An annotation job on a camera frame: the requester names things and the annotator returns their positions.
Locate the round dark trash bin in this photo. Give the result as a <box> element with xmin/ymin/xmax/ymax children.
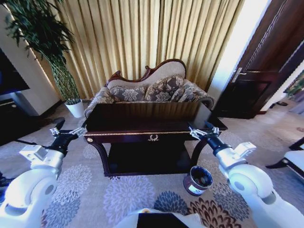
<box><xmin>183</xmin><ymin>165</ymin><xmax>214</xmax><ymax>196</ymax></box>

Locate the beige carved wooden sofa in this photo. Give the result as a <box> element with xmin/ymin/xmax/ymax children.
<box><xmin>83</xmin><ymin>58</ymin><xmax>215</xmax><ymax>119</ymax></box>

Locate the silver door handle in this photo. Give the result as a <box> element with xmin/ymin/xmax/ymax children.
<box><xmin>231</xmin><ymin>67</ymin><xmax>247</xmax><ymax>83</ymax></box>

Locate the dark chair with white seat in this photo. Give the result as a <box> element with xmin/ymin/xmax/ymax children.
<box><xmin>265</xmin><ymin>136</ymin><xmax>304</xmax><ymax>181</ymax></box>

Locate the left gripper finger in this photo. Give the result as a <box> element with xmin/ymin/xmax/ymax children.
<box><xmin>69</xmin><ymin>123</ymin><xmax>87</xmax><ymax>137</ymax></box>
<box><xmin>49</xmin><ymin>117</ymin><xmax>66</xmax><ymax>136</ymax></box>

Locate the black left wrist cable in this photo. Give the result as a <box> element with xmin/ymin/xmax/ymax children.
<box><xmin>14</xmin><ymin>139</ymin><xmax>56</xmax><ymax>151</ymax></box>

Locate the dark wooden console table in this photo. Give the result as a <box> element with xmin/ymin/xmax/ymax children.
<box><xmin>82</xmin><ymin>101</ymin><xmax>228</xmax><ymax>178</ymax></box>

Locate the golden pleated curtain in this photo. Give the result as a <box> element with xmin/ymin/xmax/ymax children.
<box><xmin>35</xmin><ymin>0</ymin><xmax>245</xmax><ymax>100</ymax></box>

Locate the tall green bamboo plant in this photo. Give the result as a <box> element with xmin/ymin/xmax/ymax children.
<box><xmin>4</xmin><ymin>0</ymin><xmax>80</xmax><ymax>102</ymax></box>

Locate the dark brown wooden door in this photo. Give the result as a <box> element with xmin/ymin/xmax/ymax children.
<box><xmin>211</xmin><ymin>0</ymin><xmax>304</xmax><ymax>119</ymax></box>

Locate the white plant pot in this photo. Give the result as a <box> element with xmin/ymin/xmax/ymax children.
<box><xmin>64</xmin><ymin>98</ymin><xmax>84</xmax><ymax>119</ymax></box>

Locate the black flat television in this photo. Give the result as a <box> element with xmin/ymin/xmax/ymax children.
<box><xmin>0</xmin><ymin>47</ymin><xmax>31</xmax><ymax>95</ymax></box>

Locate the small floral sofa cushion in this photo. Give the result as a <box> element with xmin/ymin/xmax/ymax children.
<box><xmin>109</xmin><ymin>85</ymin><xmax>147</xmax><ymax>103</ymax></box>

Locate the white robot front shell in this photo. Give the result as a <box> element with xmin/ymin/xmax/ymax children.
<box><xmin>114</xmin><ymin>208</ymin><xmax>202</xmax><ymax>228</ymax></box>

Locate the dark television cabinet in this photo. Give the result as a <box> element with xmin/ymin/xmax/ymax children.
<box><xmin>0</xmin><ymin>91</ymin><xmax>42</xmax><ymax>146</ymax></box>

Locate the large floral sofa cushion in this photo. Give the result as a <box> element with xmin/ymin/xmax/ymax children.
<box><xmin>144</xmin><ymin>76</ymin><xmax>185</xmax><ymax>103</ymax></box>

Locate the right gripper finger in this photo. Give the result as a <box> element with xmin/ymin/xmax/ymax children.
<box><xmin>187</xmin><ymin>121</ymin><xmax>203</xmax><ymax>140</ymax></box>
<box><xmin>203</xmin><ymin>120</ymin><xmax>221</xmax><ymax>137</ymax></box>

